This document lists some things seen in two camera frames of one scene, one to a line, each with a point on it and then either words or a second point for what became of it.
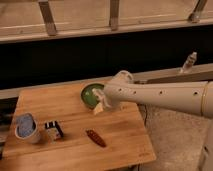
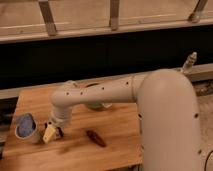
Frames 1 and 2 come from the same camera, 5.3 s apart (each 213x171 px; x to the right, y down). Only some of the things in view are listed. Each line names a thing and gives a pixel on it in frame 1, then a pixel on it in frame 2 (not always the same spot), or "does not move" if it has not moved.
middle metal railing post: x=114 y=14 does not move
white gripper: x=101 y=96 → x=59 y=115
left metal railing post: x=48 y=17 does not move
